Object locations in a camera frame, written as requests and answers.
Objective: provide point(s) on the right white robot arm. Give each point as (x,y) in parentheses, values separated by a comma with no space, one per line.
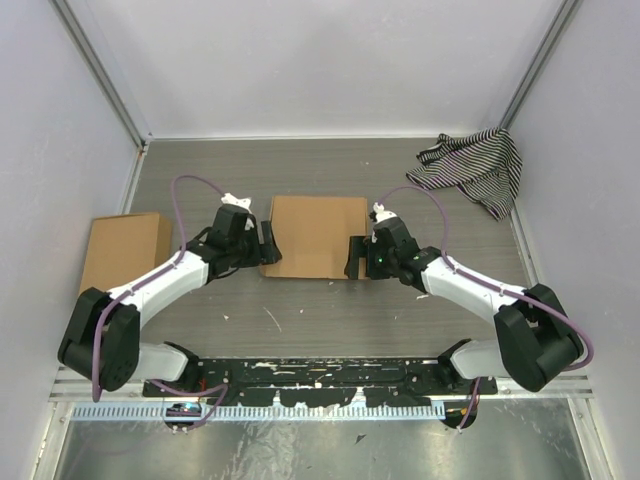
(535,341)

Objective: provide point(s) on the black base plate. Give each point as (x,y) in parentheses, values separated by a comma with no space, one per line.
(422,376)

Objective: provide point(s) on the aluminium front rail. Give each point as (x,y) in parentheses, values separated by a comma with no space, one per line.
(137,388)

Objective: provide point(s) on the folded brown cardboard box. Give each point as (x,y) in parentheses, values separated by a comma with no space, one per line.
(124,247)

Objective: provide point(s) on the right aluminium corner post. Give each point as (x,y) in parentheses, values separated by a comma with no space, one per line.
(551,38)

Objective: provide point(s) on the left aluminium corner post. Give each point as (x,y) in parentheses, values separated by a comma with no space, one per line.
(83,30)

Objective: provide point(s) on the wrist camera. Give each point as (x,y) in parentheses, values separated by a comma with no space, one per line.
(234,217)
(382,218)

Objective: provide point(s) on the striped cloth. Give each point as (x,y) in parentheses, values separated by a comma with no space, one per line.
(485,167)

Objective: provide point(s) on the aluminium corner post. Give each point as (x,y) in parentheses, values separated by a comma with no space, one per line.
(83,30)
(551,38)

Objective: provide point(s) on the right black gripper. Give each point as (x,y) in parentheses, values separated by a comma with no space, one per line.
(361,246)

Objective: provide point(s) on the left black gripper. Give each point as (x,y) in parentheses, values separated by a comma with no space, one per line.
(265,253)

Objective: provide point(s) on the brown cardboard box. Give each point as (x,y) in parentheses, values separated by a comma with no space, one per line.
(313,233)
(124,247)

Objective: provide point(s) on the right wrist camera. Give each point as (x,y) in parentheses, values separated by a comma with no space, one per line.
(382,218)

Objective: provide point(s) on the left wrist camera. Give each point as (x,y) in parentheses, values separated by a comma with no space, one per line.
(234,217)

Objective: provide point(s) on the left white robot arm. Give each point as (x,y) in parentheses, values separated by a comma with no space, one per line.
(102,340)

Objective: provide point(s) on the slotted cable duct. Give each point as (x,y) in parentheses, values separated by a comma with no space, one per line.
(190,411)

